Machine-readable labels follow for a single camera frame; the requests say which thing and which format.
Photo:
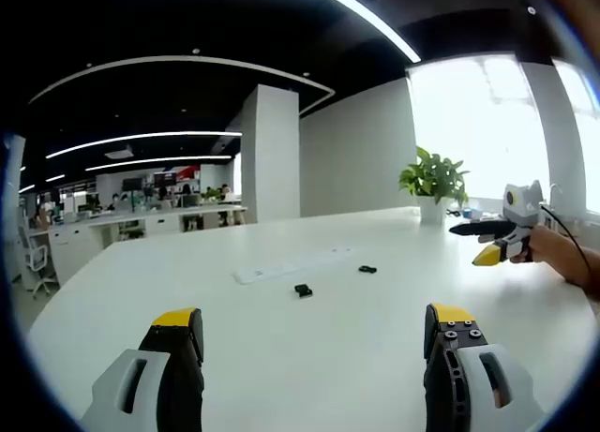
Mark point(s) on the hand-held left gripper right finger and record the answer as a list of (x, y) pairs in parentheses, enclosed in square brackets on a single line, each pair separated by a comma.
[(511, 380)]

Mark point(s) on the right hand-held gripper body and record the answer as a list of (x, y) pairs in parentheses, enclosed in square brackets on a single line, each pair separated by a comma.
[(524, 206)]

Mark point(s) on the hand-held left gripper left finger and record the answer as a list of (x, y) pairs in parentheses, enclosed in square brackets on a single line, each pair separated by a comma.
[(117, 385)]

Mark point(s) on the black plastic buckle part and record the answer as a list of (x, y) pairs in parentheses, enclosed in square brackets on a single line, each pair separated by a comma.
[(367, 268), (304, 290)]

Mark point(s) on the person's right hand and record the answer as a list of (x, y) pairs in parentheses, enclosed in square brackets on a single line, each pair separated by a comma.
[(546, 251)]

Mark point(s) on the small items behind plant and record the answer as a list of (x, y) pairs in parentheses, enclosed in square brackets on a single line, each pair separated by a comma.
[(466, 213)]

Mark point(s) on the metal faucet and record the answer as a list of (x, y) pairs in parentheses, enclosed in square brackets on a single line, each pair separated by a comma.
[(555, 193)]

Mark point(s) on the green potted plant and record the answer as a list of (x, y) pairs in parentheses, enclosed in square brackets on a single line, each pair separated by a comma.
[(433, 179)]

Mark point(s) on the white office chair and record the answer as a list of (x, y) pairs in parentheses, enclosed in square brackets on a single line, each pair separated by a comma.
[(36, 258)]

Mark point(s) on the white office desk row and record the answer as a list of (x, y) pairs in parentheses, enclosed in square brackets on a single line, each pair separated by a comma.
[(154, 221)]

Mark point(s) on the white power strip panel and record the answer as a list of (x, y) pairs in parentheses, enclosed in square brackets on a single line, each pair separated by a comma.
[(290, 265)]

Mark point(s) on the dark computer monitor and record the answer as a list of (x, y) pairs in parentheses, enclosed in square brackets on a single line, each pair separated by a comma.
[(131, 184)]

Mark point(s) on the straight ceiling light strip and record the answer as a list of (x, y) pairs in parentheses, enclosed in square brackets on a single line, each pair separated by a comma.
[(365, 15)]

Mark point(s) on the curved ceiling light strip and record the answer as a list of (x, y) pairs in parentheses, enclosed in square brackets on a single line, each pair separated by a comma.
[(187, 61)]

